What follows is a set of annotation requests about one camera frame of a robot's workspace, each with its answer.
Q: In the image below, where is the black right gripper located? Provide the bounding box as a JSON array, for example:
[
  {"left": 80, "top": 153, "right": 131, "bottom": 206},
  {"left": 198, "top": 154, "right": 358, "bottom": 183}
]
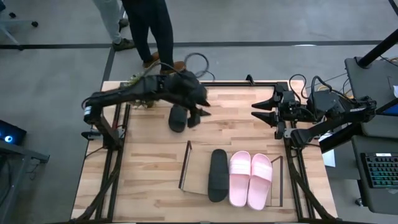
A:
[{"left": 251, "top": 83, "right": 298, "bottom": 140}]

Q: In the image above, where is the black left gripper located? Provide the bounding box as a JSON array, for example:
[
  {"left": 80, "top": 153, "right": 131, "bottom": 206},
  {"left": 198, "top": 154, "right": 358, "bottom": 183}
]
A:
[{"left": 169, "top": 70, "right": 213, "bottom": 129}]

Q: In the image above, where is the black rubber slide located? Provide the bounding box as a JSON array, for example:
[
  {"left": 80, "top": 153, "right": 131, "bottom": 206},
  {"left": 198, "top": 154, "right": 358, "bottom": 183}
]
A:
[
  {"left": 168, "top": 104, "right": 189, "bottom": 134},
  {"left": 207, "top": 148, "right": 230, "bottom": 203}
]

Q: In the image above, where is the pink rubber slide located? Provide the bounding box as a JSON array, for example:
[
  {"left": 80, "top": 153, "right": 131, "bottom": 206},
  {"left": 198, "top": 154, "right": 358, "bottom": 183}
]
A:
[
  {"left": 247, "top": 152, "right": 274, "bottom": 212},
  {"left": 228, "top": 151, "right": 252, "bottom": 208}
]

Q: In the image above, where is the green potted plant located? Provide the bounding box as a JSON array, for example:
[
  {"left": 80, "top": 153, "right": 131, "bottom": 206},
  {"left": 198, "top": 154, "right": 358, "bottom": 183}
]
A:
[{"left": 126, "top": 73, "right": 156, "bottom": 110}]

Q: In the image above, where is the black slanted bar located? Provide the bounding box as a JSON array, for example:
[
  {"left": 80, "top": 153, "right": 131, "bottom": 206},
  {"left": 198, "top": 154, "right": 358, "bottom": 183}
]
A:
[{"left": 319, "top": 124, "right": 364, "bottom": 154}]

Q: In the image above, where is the white paper sheet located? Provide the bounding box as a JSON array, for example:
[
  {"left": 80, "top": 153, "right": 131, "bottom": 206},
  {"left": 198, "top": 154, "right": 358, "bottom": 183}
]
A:
[{"left": 320, "top": 133, "right": 337, "bottom": 168}]

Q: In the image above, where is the person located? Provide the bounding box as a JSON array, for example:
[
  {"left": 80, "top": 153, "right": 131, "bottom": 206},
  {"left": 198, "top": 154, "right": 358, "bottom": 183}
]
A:
[
  {"left": 121, "top": 0, "right": 187, "bottom": 76},
  {"left": 92, "top": 0, "right": 136, "bottom": 52}
]

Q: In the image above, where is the grey desk with tablet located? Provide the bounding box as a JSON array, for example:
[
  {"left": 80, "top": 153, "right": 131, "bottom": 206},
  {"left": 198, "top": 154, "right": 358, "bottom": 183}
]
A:
[{"left": 344, "top": 55, "right": 398, "bottom": 139}]

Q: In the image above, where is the tablet with blue screen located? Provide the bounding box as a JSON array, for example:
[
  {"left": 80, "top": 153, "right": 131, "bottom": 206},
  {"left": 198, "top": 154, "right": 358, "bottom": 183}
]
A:
[{"left": 375, "top": 98, "right": 398, "bottom": 118}]

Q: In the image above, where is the black round pole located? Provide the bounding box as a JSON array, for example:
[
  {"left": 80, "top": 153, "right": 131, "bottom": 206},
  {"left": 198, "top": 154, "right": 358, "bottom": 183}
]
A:
[{"left": 356, "top": 29, "right": 398, "bottom": 68}]

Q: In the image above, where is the backlit computer keyboard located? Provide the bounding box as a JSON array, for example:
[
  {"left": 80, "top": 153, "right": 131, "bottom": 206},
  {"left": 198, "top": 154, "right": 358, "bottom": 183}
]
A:
[{"left": 360, "top": 152, "right": 398, "bottom": 189}]

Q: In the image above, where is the grey desk with keyboard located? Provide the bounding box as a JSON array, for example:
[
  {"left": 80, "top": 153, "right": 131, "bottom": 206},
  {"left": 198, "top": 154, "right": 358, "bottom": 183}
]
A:
[{"left": 351, "top": 135, "right": 398, "bottom": 216}]

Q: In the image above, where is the computer case with blue light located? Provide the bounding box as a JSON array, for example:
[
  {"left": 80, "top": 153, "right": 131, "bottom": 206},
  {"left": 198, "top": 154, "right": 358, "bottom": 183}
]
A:
[{"left": 0, "top": 119, "right": 27, "bottom": 146}]

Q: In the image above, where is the grey office chair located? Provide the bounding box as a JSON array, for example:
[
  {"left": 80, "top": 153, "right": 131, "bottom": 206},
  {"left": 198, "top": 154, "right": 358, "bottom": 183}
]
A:
[{"left": 0, "top": 0, "right": 40, "bottom": 51}]

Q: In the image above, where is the black aluminium rig frame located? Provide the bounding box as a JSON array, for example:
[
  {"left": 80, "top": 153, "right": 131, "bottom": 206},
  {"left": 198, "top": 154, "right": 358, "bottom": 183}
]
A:
[{"left": 70, "top": 81, "right": 341, "bottom": 224}]

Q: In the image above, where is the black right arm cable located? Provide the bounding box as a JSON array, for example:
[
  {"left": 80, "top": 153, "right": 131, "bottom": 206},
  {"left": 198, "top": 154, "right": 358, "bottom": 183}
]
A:
[{"left": 288, "top": 73, "right": 335, "bottom": 104}]

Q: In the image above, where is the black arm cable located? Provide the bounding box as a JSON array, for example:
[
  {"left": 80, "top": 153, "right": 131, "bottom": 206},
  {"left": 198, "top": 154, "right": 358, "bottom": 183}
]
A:
[
  {"left": 288, "top": 73, "right": 335, "bottom": 104},
  {"left": 183, "top": 52, "right": 216, "bottom": 80}
]

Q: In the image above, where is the wooden shelf with black frame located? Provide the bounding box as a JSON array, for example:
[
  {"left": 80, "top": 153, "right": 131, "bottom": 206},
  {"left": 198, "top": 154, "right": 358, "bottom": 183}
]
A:
[{"left": 178, "top": 140, "right": 284, "bottom": 208}]

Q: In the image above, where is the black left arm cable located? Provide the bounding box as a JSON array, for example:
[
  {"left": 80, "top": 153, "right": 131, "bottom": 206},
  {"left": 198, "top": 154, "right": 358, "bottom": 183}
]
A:
[{"left": 183, "top": 52, "right": 216, "bottom": 80}]

